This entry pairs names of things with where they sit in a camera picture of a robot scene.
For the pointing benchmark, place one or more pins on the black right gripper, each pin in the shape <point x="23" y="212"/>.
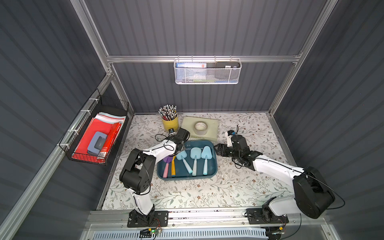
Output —
<point x="225" y="150"/>

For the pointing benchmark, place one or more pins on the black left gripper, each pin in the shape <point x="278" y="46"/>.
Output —
<point x="183" y="136"/>

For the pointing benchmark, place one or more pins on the light blue shovel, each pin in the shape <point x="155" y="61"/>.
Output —
<point x="182" y="157"/>
<point x="206" y="155"/>
<point x="195" y="155"/>

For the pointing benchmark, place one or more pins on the teal plastic storage tray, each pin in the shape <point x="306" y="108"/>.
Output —
<point x="181" y="172"/>

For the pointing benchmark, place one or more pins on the purple shovel pink handle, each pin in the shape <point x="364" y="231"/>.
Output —
<point x="167" y="161"/>

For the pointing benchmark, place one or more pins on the yellow toy shovel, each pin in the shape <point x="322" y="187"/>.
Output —
<point x="173" y="167"/>

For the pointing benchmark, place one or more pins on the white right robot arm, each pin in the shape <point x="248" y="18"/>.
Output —
<point x="311" y="197"/>

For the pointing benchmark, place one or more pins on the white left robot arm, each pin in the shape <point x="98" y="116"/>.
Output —
<point x="137" y="173"/>

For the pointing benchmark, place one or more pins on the blue white box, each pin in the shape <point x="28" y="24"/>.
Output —
<point x="187" y="73"/>

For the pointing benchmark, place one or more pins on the grey blue stapler box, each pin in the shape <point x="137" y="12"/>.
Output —
<point x="96" y="144"/>

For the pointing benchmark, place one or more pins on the yellow pencil cup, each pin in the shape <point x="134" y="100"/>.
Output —
<point x="172" y="124"/>

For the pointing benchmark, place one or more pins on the clear tape roll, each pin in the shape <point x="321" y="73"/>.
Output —
<point x="201" y="128"/>

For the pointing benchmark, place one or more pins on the pale green flat board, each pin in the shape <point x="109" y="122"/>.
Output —
<point x="213" y="125"/>

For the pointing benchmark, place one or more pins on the bundle of pencils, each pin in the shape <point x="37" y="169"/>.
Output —
<point x="168" y="112"/>

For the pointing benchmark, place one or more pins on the red book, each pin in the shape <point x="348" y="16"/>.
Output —
<point x="113" y="134"/>

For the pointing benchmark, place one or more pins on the black device in basket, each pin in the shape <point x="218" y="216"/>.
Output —
<point x="227" y="71"/>

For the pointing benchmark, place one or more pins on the red folder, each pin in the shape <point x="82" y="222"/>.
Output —
<point x="102" y="122"/>

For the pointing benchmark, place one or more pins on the white vent grille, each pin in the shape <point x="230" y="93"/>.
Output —
<point x="246" y="233"/>

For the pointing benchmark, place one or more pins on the small green circuit board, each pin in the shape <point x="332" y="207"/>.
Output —
<point x="150" y="233"/>

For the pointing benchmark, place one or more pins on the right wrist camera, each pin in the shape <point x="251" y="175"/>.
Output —
<point x="230" y="134"/>

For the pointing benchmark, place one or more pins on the white mesh wall basket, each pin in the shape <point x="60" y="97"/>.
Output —
<point x="211" y="80"/>

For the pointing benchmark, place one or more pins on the aluminium front rail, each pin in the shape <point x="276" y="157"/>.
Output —
<point x="205" y="217"/>

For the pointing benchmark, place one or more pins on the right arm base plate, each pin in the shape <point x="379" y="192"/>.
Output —
<point x="264" y="216"/>

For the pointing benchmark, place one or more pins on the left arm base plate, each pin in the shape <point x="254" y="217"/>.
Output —
<point x="153" y="219"/>

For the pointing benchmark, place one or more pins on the black wire side basket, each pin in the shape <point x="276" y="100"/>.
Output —
<point x="101" y="103"/>

